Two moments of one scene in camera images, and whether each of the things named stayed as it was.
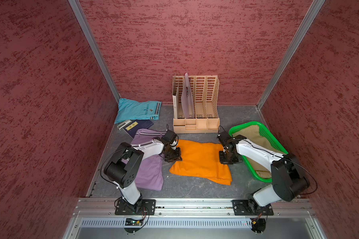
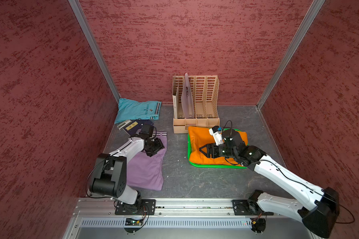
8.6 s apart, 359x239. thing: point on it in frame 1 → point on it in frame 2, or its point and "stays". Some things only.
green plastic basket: (267, 136) → (196, 165)
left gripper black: (176, 158) → (159, 146)
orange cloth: (200, 159) → (199, 136)
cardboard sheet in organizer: (175, 99) stays
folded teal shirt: (131, 110) stays
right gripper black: (223, 161) stays
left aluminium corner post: (78, 11) stays
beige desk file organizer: (205, 90) stays
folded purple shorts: (150, 176) stays
